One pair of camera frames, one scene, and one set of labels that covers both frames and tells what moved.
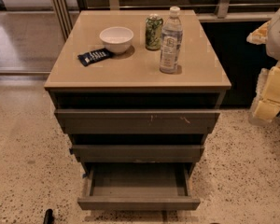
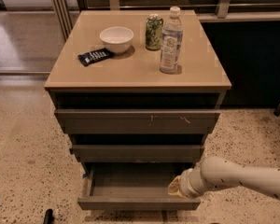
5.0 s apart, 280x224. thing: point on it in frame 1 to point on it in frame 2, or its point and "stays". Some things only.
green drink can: (153, 32) stays
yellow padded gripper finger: (272, 92) to (174, 188)
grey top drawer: (137, 121) stays
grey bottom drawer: (138, 186) stays
